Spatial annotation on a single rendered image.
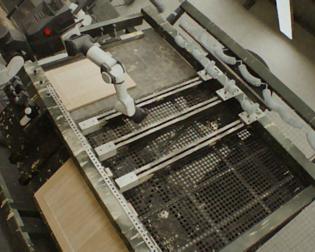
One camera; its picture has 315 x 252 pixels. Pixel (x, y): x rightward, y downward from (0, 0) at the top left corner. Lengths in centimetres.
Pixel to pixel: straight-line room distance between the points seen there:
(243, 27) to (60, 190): 617
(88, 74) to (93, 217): 107
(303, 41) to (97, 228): 620
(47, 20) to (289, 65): 591
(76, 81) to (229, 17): 585
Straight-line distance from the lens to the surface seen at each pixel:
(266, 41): 769
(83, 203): 240
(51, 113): 240
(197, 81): 269
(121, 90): 206
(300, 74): 736
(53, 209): 256
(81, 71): 273
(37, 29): 216
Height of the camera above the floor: 159
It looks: 8 degrees down
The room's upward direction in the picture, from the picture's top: 47 degrees clockwise
